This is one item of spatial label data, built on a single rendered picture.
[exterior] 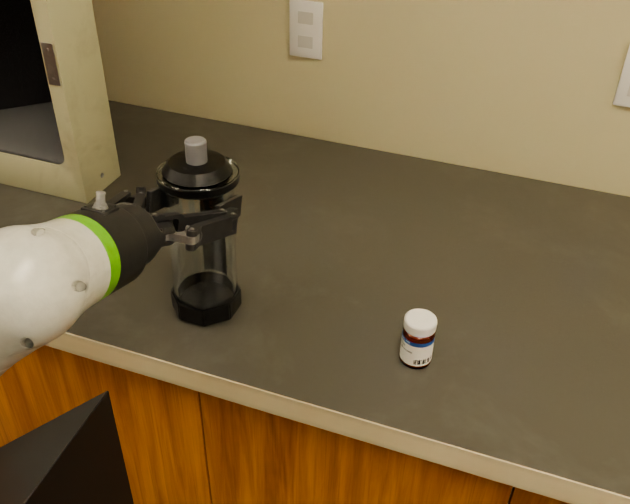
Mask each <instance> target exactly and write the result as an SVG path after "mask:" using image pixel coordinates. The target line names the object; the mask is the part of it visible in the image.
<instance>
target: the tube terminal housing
mask: <svg viewBox="0 0 630 504"><path fill-rule="evenodd" d="M30 2H31V7H32V12H33V16H34V21H35V25H36V30H37V35H38V39H39V44H40V48H41V53H42V57H43V52H42V47H41V43H40V42H44V43H51V44H52V45H53V50H54V55H55V59H56V64H57V69H58V74H59V79H60V84H61V86H57V85H51V84H49V80H48V75H47V70H46V66H45V61H44V57H43V62H44V67H45V71H46V76H47V80H48V85H49V90H50V94H51V99H52V103H53V108H54V113H55V117H56V122H57V126H58V131H59V136H60V140H61V145H62V149H63V154H64V162H63V163H62V164H59V165H58V164H54V163H49V162H44V161H40V160H35V159H31V158H26V157H22V156H17V155H12V154H8V153H3V152H0V183H1V184H6V185H10V186H14V187H18V188H23V189H27V190H31V191H36V192H40V193H44V194H48V195H53V196H57V197H61V198H66V199H70V200H74V201H78V202H83V203H89V202H90V201H91V200H92V199H93V198H94V197H96V191H103V190H104V189H105V188H106V187H107V186H109V185H110V184H111V183H112V182H113V181H115V180H116V179H117V178H118V177H119V176H120V175H121V174H120V168H119V162H118V156H117V150H116V144H115V137H114V131H113V125H112V119H111V113H110V107H109V101H108V95H107V89H106V83H105V77H104V71H103V65H102V59H101V53H100V47H99V41H98V35H97V29H96V23H95V17H94V11H93V5H92V0H30Z"/></svg>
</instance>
